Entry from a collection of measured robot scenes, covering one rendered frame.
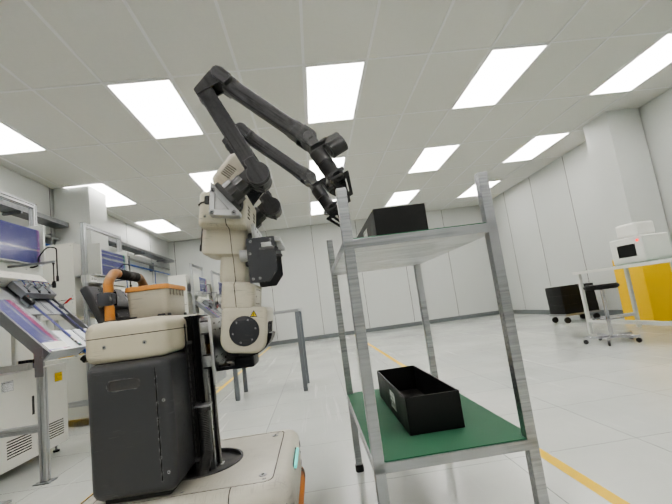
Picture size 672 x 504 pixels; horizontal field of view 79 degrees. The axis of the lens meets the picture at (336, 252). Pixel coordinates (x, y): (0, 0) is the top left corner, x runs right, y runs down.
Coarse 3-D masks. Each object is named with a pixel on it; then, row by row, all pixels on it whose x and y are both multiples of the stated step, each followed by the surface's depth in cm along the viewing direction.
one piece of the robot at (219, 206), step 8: (216, 192) 134; (216, 200) 134; (224, 200) 134; (216, 208) 134; (224, 208) 134; (232, 208) 133; (216, 216) 135; (224, 216) 135; (232, 216) 135; (240, 216) 136
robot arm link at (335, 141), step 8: (304, 136) 137; (312, 136) 137; (328, 136) 140; (336, 136) 140; (312, 144) 137; (320, 144) 140; (328, 144) 139; (336, 144) 138; (344, 144) 139; (336, 152) 139
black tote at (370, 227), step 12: (420, 204) 132; (372, 216) 134; (384, 216) 131; (396, 216) 131; (408, 216) 132; (420, 216) 132; (372, 228) 137; (384, 228) 131; (396, 228) 131; (408, 228) 131; (420, 228) 131
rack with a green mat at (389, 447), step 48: (336, 192) 116; (480, 192) 118; (384, 240) 114; (432, 240) 119; (336, 288) 199; (384, 432) 130; (432, 432) 124; (480, 432) 118; (528, 432) 109; (384, 480) 105
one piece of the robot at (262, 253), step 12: (252, 228) 146; (252, 240) 144; (264, 240) 144; (276, 240) 145; (240, 252) 144; (252, 252) 143; (264, 252) 143; (276, 252) 164; (252, 264) 143; (264, 264) 143; (276, 264) 143; (252, 276) 142; (264, 276) 142; (276, 276) 168
